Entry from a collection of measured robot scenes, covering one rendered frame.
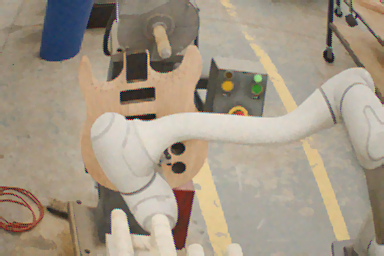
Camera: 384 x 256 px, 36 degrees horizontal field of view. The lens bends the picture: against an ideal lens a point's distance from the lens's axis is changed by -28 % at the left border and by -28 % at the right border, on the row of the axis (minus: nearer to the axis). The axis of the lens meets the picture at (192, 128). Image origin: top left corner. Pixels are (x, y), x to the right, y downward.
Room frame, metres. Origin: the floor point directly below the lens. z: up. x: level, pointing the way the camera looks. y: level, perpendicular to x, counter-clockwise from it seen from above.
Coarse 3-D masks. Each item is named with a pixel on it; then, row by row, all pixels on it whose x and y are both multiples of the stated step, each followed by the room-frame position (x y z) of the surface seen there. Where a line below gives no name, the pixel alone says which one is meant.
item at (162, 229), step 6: (156, 216) 1.16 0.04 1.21; (162, 216) 1.16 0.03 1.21; (156, 222) 1.14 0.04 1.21; (162, 222) 1.14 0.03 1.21; (168, 222) 1.16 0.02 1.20; (156, 228) 1.12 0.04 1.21; (162, 228) 1.12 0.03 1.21; (168, 228) 1.13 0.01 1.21; (156, 234) 1.11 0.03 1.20; (162, 234) 1.10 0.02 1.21; (168, 234) 1.10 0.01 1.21; (156, 240) 1.09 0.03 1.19; (162, 240) 1.08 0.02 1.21; (168, 240) 1.08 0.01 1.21; (162, 246) 1.06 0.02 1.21; (168, 246) 1.06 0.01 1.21; (174, 246) 1.07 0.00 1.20; (162, 252) 1.04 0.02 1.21; (168, 252) 1.03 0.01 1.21; (174, 252) 1.04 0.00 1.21
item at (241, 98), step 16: (224, 64) 2.11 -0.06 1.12; (240, 64) 2.14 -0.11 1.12; (256, 64) 2.17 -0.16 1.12; (208, 80) 2.15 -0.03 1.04; (224, 80) 2.07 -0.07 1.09; (240, 80) 2.08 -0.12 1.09; (208, 96) 2.13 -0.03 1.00; (224, 96) 2.07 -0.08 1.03; (240, 96) 2.09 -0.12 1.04; (256, 96) 2.10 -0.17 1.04; (208, 112) 2.10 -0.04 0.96; (224, 112) 2.08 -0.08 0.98; (256, 112) 2.10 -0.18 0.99
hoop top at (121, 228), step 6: (114, 210) 1.15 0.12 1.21; (120, 210) 1.15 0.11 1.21; (114, 216) 1.13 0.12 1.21; (120, 216) 1.13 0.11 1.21; (126, 216) 1.15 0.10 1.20; (114, 222) 1.11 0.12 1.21; (120, 222) 1.11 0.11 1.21; (126, 222) 1.12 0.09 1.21; (114, 228) 1.09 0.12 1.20; (120, 228) 1.09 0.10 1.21; (126, 228) 1.10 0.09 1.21; (120, 234) 1.07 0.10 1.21; (126, 234) 1.07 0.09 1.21; (120, 240) 1.04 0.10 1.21; (126, 240) 1.05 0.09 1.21; (120, 246) 1.02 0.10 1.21; (126, 246) 1.02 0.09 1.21; (132, 246) 1.04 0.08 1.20; (120, 252) 1.00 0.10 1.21; (126, 252) 1.00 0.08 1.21; (132, 252) 1.01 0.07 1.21
